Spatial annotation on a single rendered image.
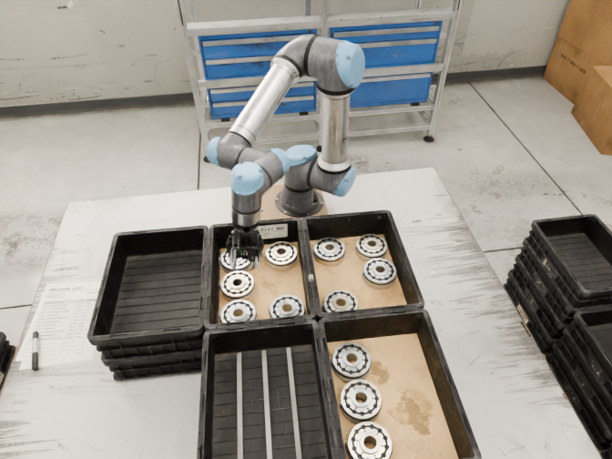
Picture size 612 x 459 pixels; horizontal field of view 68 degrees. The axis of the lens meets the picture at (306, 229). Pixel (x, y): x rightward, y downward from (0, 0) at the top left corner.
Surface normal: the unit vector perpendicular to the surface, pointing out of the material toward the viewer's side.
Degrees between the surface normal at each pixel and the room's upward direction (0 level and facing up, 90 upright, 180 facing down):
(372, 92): 90
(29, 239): 0
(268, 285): 0
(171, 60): 90
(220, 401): 0
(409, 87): 90
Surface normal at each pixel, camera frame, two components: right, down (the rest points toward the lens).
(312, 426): -0.01, -0.71
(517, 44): 0.14, 0.69
